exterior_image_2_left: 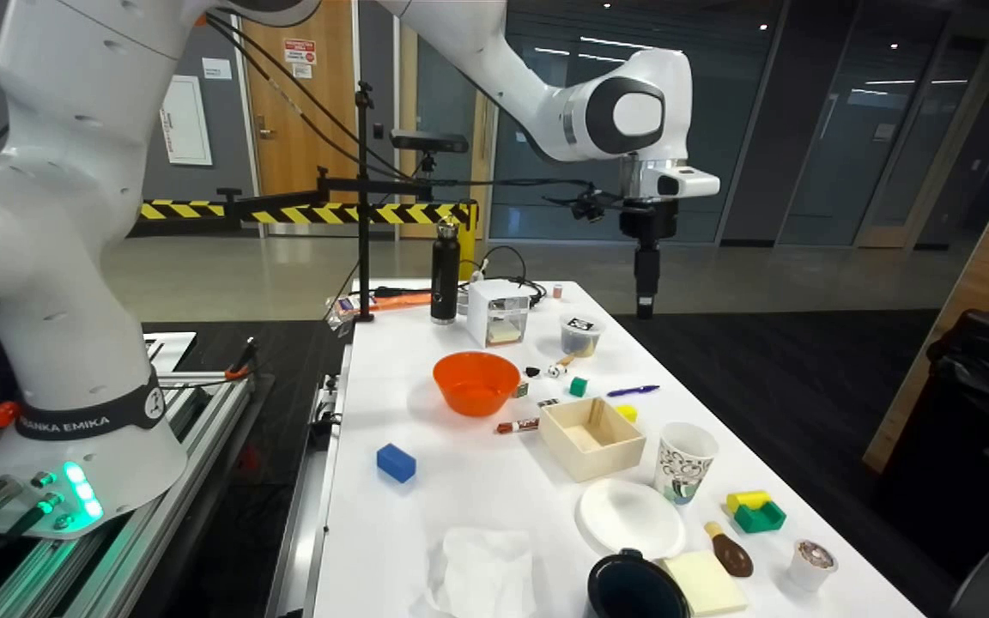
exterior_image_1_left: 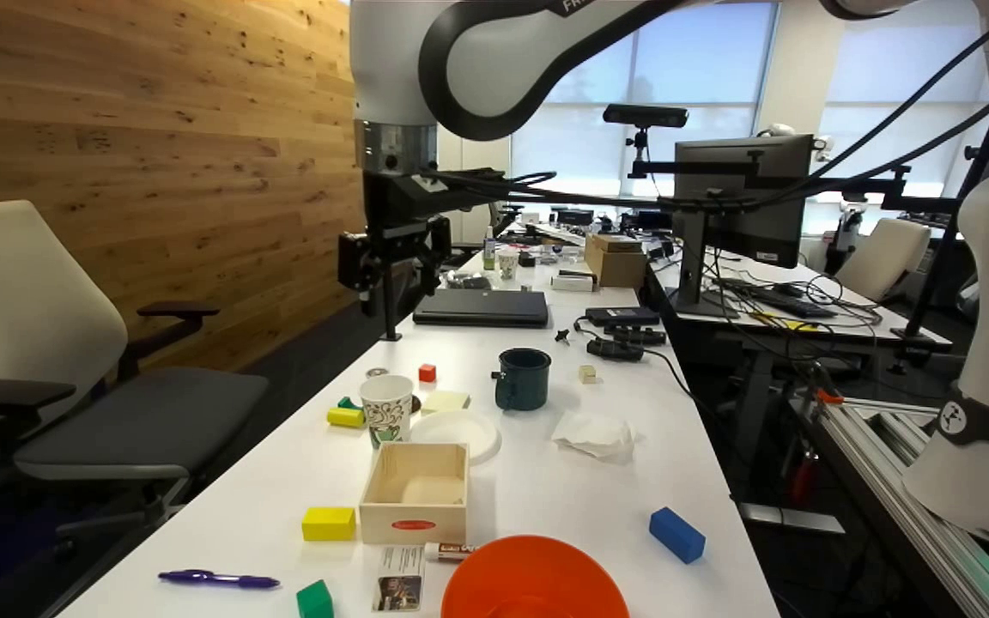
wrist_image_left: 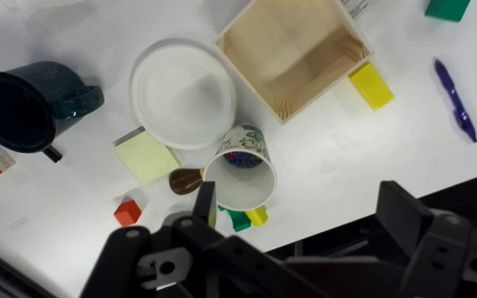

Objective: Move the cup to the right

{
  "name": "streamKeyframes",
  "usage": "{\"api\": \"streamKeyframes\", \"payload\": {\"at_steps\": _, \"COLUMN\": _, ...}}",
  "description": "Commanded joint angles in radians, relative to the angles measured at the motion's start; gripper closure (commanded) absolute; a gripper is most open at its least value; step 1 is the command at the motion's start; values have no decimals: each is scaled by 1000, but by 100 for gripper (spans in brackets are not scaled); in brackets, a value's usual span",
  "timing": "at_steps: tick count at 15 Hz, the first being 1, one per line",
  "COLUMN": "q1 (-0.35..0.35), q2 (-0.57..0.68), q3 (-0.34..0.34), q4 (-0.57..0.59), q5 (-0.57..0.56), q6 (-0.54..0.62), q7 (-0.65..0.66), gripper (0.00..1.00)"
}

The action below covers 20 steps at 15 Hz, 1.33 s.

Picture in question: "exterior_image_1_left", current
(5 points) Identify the white crumpled tissue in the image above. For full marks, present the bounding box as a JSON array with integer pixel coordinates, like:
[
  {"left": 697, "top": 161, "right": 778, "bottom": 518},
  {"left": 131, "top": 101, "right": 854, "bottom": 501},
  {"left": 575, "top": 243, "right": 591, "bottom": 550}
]
[{"left": 548, "top": 408, "right": 641, "bottom": 465}]

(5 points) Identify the dark green mug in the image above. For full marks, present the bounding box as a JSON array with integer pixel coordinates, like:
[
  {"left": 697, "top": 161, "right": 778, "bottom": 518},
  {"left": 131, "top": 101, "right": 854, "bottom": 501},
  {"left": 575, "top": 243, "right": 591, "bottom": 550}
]
[{"left": 487, "top": 343, "right": 556, "bottom": 413}]

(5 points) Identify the small black device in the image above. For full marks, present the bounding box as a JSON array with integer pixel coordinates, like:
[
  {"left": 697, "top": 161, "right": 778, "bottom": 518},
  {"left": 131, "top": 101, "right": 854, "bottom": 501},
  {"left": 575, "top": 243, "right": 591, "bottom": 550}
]
[{"left": 583, "top": 333, "right": 646, "bottom": 365}]

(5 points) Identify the black side desk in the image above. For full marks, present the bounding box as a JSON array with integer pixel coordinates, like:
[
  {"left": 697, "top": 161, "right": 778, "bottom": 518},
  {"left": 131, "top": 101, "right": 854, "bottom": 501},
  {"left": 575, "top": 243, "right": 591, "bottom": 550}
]
[{"left": 641, "top": 243, "right": 959, "bottom": 501}]

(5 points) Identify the small yellow block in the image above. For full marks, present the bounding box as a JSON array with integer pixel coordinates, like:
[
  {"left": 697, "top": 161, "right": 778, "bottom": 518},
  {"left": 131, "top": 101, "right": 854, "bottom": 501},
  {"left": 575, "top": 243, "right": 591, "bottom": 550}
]
[{"left": 321, "top": 401, "right": 367, "bottom": 433}]

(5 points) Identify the brown dry erase marker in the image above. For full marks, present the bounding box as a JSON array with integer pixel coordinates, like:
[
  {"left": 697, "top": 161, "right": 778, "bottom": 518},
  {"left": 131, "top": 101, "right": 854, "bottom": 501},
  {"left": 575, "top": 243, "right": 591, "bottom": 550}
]
[{"left": 422, "top": 537, "right": 472, "bottom": 561}]

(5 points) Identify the black table cable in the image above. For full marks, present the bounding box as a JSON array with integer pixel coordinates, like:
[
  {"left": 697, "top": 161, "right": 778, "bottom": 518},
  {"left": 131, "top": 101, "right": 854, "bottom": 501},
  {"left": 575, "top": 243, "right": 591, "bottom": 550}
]
[{"left": 636, "top": 338, "right": 693, "bottom": 399}]

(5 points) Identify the closed dark laptop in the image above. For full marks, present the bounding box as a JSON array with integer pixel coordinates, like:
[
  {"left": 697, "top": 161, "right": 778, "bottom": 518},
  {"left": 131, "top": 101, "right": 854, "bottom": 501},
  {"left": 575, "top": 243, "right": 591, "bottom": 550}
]
[{"left": 407, "top": 282, "right": 554, "bottom": 328}]

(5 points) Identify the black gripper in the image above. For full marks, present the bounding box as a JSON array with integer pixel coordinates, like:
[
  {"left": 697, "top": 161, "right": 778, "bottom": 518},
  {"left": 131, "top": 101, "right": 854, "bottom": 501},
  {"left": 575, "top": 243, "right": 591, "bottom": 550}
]
[{"left": 357, "top": 167, "right": 452, "bottom": 326}]

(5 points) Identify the orange bowl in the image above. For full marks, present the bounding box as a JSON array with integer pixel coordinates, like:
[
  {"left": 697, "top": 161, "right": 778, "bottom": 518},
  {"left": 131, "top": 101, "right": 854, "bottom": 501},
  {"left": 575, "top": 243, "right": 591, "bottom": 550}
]
[{"left": 438, "top": 532, "right": 630, "bottom": 618}]

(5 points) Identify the blue pen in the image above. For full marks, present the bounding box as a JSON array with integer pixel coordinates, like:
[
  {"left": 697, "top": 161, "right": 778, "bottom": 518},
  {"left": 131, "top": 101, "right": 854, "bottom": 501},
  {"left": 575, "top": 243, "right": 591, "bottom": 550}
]
[{"left": 153, "top": 561, "right": 281, "bottom": 592}]

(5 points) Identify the black stereo camera bar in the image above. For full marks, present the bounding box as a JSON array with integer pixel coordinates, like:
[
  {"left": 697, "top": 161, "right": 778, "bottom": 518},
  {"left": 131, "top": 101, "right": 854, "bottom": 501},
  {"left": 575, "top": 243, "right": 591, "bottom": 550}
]
[{"left": 599, "top": 100, "right": 693, "bottom": 131}]

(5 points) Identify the clear plastic cup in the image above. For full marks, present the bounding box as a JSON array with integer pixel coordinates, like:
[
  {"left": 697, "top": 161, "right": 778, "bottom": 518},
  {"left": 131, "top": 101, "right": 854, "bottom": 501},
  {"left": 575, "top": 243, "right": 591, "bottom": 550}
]
[{"left": 357, "top": 371, "right": 419, "bottom": 449}]

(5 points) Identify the photo card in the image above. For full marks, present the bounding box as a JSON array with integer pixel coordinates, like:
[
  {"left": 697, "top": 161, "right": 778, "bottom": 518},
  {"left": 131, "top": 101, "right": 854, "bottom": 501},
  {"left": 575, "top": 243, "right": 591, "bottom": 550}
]
[{"left": 372, "top": 541, "right": 427, "bottom": 615}]

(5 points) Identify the wooden open box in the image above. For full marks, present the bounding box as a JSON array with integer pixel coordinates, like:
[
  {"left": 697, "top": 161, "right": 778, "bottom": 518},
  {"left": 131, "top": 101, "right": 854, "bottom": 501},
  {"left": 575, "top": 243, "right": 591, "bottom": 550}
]
[{"left": 357, "top": 440, "right": 472, "bottom": 550}]

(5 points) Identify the cardboard box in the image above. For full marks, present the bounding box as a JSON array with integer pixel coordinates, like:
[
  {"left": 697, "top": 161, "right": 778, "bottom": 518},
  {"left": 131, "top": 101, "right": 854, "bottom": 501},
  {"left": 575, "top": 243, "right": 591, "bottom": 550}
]
[{"left": 579, "top": 230, "right": 649, "bottom": 289}]

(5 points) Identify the empty white bowl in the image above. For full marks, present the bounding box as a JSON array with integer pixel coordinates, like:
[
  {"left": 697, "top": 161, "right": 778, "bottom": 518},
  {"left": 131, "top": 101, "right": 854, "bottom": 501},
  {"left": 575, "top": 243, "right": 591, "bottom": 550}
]
[{"left": 404, "top": 408, "right": 504, "bottom": 462}]

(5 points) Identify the black keyboard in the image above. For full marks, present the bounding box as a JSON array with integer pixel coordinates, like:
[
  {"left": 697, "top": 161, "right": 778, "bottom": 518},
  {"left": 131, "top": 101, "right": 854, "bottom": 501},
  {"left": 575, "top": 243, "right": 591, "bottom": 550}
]
[{"left": 714, "top": 272, "right": 838, "bottom": 319}]

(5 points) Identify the large yellow block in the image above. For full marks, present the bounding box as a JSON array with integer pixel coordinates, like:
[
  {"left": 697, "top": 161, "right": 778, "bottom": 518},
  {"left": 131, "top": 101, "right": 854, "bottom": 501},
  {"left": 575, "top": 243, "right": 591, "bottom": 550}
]
[{"left": 300, "top": 501, "right": 360, "bottom": 541}]

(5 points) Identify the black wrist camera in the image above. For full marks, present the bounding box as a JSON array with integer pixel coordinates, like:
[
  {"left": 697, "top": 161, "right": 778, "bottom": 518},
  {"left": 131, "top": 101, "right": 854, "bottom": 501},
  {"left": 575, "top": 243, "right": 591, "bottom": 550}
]
[{"left": 335, "top": 225, "right": 388, "bottom": 293}]

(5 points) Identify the pale yellow flat piece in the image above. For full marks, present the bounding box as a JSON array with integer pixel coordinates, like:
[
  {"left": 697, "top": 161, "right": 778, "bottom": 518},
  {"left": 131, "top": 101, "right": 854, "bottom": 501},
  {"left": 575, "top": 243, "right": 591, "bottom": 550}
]
[{"left": 419, "top": 386, "right": 472, "bottom": 415}]

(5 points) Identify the aluminium mount rail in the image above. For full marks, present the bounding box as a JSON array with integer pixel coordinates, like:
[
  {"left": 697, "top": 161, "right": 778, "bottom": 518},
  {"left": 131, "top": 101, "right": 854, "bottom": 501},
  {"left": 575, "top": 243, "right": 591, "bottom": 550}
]
[{"left": 811, "top": 393, "right": 989, "bottom": 618}]

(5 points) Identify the white grey office chair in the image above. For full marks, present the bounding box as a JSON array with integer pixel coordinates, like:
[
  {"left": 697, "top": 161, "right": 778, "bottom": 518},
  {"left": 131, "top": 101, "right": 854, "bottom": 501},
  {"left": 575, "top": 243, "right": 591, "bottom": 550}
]
[{"left": 0, "top": 195, "right": 270, "bottom": 541}]

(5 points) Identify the black table camera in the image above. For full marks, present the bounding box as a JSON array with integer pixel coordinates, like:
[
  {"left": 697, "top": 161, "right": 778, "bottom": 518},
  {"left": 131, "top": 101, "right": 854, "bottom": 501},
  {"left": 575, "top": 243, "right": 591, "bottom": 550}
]
[{"left": 575, "top": 303, "right": 672, "bottom": 347}]

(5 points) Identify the blue block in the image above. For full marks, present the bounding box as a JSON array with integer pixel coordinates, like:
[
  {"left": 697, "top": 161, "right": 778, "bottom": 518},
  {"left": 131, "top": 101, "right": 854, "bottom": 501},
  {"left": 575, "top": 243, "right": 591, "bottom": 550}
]
[{"left": 646, "top": 501, "right": 709, "bottom": 565}]

